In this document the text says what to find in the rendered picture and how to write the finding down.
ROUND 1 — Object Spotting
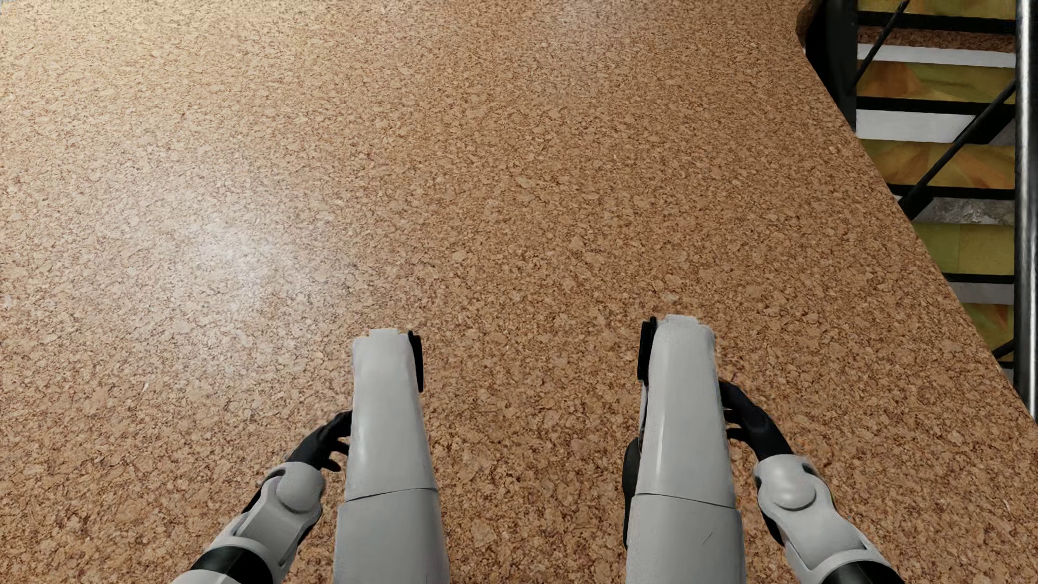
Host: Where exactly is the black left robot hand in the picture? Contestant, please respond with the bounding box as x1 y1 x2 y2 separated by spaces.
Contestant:
285 410 354 473

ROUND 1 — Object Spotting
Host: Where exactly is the white robot leg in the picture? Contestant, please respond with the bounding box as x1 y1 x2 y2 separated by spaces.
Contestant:
622 315 748 584
332 328 452 584

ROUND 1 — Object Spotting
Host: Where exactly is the white left robot leg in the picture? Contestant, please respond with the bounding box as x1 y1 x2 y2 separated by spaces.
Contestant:
332 328 452 584

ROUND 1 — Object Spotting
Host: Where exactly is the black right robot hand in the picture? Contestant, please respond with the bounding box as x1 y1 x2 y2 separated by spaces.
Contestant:
718 380 795 463

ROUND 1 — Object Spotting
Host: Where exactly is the white right robot leg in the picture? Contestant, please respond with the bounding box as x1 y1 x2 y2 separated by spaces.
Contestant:
622 315 748 584

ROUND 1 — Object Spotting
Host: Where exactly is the black metal staircase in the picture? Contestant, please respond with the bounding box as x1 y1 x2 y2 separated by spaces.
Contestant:
799 0 1038 423

